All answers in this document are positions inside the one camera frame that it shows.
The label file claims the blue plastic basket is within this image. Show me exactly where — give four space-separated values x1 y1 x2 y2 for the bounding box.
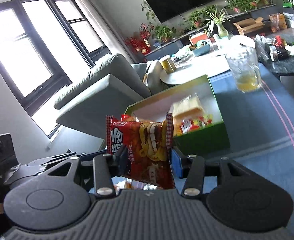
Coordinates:
192 45 211 56

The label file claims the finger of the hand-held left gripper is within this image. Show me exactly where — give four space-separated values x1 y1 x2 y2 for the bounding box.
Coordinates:
5 151 78 184

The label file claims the glass mug with yellow drink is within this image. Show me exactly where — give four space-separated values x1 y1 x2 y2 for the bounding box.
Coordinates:
225 45 263 93

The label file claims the beige curtain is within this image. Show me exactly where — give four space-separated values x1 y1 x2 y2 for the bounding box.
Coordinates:
68 0 135 63

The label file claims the row of potted green plants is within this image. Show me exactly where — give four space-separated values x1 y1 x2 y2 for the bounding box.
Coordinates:
152 0 274 43

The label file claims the white round table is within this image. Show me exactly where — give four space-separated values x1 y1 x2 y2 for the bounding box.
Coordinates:
159 35 256 85

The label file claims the grey sofa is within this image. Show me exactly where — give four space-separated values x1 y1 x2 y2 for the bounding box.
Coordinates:
53 53 152 140

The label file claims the red berry decoration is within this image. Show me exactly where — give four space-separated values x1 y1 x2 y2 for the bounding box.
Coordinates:
124 23 153 54

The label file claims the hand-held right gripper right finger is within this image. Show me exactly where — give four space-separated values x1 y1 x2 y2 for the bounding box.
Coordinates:
170 148 277 198

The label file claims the orange label bread packet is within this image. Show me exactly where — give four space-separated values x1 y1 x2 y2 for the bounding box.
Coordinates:
173 95 205 122

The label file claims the orange box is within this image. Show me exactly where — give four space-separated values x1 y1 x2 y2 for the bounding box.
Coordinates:
189 34 210 45

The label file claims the grey television cabinet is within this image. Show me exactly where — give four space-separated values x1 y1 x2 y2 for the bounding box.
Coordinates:
147 4 281 55

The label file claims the green and black box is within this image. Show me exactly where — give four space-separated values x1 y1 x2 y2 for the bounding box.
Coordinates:
282 2 294 14

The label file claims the open cardboard box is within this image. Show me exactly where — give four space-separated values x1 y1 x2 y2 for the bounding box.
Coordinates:
233 17 265 36

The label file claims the clear plastic bag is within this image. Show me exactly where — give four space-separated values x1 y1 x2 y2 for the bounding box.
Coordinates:
254 35 269 60

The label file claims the dark framed window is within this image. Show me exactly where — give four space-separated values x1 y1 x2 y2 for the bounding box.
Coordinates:
47 0 112 67
0 0 72 138

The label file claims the red cartoon print snack packet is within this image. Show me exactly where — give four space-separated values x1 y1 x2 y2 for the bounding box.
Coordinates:
105 112 176 190

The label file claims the glass vase with spider plant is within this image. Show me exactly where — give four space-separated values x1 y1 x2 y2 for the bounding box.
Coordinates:
204 8 233 39

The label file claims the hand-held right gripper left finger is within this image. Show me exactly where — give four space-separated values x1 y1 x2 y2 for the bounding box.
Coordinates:
17 146 131 198

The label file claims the green cardboard box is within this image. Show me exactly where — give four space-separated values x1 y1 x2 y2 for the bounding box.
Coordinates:
124 74 230 155

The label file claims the glass plate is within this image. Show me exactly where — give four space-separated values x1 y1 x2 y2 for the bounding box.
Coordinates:
173 52 195 63

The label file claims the yellow tin can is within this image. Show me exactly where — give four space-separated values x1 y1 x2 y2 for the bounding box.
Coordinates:
159 56 177 74

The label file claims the red yellow striped snack packet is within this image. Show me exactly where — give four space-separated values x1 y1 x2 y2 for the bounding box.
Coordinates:
179 115 215 135

